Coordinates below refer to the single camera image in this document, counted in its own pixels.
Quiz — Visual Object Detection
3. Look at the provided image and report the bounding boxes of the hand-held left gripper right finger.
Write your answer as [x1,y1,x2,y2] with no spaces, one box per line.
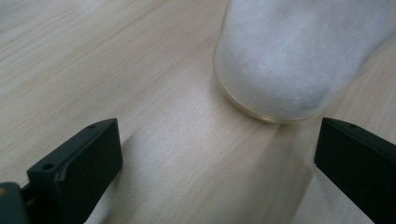
[313,117,396,224]

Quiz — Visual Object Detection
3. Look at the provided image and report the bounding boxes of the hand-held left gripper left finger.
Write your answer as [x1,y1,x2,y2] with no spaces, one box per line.
[26,118,123,224]

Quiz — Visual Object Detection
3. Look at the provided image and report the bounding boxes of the glass jar with white powder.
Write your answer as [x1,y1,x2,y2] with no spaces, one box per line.
[213,0,396,124]

